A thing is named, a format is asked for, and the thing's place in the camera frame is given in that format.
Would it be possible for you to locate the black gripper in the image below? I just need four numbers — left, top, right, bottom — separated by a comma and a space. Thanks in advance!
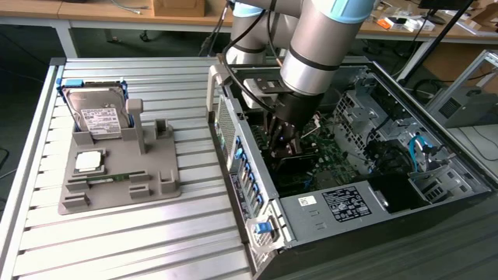
274, 92, 328, 131

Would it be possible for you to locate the black graphics card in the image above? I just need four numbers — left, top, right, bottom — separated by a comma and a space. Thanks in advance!
271, 153, 321, 190

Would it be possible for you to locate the metal socket cover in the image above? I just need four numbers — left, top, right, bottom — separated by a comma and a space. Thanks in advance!
302, 112, 325, 139

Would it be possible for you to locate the silver disk bay cage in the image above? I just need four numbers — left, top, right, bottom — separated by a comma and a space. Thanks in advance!
333, 72, 413, 155

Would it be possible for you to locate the green Dell motherboard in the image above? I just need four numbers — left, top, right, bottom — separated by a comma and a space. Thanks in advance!
249, 116, 365, 198

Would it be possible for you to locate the silver chipset heatsink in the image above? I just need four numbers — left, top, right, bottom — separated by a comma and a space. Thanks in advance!
318, 171, 341, 189

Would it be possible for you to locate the grey power supply unit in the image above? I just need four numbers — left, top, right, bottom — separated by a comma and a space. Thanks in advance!
279, 180, 389, 243

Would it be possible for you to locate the orange small box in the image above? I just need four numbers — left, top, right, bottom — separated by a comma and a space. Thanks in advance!
380, 16, 409, 30

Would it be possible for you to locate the white small box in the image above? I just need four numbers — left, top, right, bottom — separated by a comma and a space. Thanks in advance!
404, 19, 436, 32

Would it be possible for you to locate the grey computer tower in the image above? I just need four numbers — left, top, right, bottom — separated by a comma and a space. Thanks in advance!
425, 84, 498, 130

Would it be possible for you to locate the open black PC case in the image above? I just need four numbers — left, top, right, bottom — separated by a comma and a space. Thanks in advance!
206, 57, 498, 280

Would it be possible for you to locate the brown cardboard box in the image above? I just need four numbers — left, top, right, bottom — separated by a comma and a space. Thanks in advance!
153, 0, 206, 18

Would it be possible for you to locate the black tripod pole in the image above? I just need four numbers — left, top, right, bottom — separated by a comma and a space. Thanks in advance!
396, 0, 478, 86

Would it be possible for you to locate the black monitor with stand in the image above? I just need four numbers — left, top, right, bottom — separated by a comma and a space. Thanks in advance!
418, 0, 476, 26

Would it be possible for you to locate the grey parts rack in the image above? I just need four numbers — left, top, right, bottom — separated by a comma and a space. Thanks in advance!
58, 98, 185, 216

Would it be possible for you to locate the green RAM stick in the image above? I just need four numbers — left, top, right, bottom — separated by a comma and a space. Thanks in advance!
86, 172, 133, 184

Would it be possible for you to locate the silver CPU chip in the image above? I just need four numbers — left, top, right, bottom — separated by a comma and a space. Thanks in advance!
74, 150, 106, 173

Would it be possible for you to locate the brown cardboard piece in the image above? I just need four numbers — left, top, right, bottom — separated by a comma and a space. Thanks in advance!
469, 2, 498, 29

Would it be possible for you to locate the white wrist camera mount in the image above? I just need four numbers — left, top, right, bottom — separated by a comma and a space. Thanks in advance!
242, 77, 294, 108

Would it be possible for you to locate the black camera cable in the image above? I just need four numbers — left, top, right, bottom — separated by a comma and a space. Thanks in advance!
222, 8, 281, 113

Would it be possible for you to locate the hanging cable with connector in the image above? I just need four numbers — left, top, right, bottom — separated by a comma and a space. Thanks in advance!
199, 5, 231, 57

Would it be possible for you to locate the light blue disk wire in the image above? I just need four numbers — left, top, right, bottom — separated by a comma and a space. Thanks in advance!
406, 131, 434, 176

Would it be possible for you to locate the black coiled cable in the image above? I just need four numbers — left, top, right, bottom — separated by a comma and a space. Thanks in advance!
412, 79, 445, 103

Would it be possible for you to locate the black disk wire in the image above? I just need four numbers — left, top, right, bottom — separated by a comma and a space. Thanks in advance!
421, 144, 456, 176

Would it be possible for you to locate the aluminium profile frame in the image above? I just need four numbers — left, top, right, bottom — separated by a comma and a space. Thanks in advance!
438, 48, 498, 99

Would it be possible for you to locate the wooden desk white frame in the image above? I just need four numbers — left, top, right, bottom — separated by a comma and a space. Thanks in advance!
0, 0, 234, 59
356, 5, 498, 82

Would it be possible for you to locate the hard disk with blue bracket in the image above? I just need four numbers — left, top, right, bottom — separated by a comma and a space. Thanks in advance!
57, 78, 135, 141

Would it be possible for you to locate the white cable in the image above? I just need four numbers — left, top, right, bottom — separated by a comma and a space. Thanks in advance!
110, 0, 153, 15

